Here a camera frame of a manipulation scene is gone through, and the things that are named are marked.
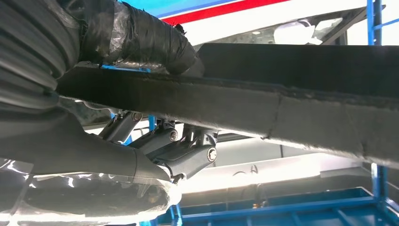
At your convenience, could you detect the blue metal shelf rack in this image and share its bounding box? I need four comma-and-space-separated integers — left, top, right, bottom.
101, 0, 399, 226

